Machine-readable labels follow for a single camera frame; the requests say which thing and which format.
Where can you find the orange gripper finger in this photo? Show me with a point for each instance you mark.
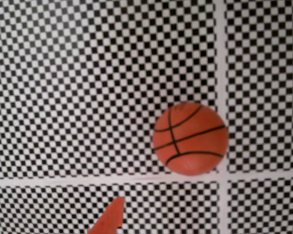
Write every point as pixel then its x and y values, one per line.
pixel 110 219

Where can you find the small orange basketball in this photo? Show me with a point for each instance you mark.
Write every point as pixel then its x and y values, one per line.
pixel 190 139

